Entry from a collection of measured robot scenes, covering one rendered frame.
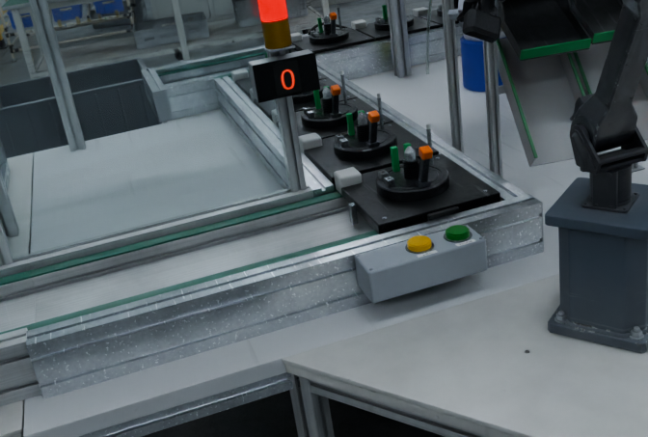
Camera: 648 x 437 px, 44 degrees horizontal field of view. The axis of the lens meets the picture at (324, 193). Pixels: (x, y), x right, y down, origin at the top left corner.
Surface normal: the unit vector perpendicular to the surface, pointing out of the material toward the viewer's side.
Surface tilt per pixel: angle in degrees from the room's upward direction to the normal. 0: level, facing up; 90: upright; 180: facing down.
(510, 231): 90
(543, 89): 45
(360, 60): 90
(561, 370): 0
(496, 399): 0
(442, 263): 90
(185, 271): 0
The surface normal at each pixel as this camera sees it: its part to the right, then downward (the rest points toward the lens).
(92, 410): -0.14, -0.91
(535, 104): 0.00, -0.37
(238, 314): 0.31, 0.34
